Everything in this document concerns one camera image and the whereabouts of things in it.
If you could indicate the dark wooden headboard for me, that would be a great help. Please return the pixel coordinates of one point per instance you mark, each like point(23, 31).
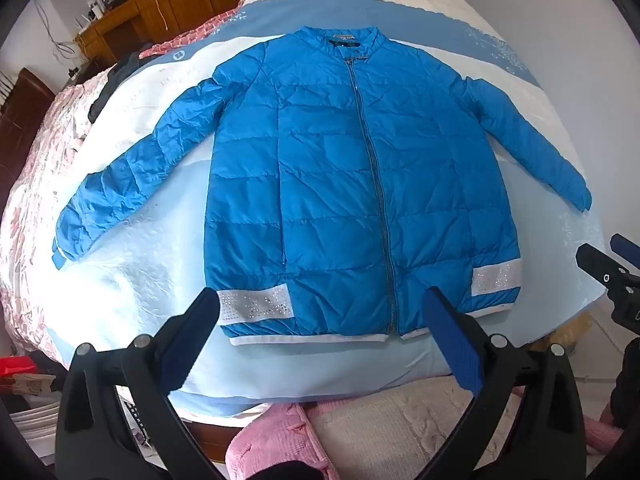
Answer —
point(25, 130)

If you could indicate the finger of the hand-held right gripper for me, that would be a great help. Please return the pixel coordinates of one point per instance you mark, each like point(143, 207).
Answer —
point(627, 252)
point(620, 290)

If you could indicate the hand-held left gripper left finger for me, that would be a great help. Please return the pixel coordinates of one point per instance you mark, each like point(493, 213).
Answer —
point(192, 340)

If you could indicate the wooden desk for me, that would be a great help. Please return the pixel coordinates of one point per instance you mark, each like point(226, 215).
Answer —
point(120, 30)

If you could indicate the pink floral quilt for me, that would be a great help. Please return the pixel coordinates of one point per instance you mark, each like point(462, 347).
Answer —
point(40, 170)

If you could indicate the cream knit cloth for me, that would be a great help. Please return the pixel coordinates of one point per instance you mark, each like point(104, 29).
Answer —
point(390, 425)

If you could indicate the striped curtain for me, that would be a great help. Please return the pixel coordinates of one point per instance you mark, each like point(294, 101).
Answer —
point(6, 87)

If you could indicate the pink knit cloth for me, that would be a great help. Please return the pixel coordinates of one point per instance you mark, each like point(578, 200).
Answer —
point(270, 440)

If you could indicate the blue puffer jacket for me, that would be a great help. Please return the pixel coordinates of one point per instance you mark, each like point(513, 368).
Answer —
point(300, 185)

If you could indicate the blue and white blanket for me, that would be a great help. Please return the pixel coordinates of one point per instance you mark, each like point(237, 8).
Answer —
point(150, 270)

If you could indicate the red box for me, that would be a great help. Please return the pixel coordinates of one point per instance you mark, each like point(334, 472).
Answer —
point(15, 370)

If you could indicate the dark cloth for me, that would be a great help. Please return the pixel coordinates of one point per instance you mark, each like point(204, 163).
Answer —
point(107, 95)

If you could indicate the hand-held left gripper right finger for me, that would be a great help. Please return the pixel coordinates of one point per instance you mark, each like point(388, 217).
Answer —
point(452, 345)

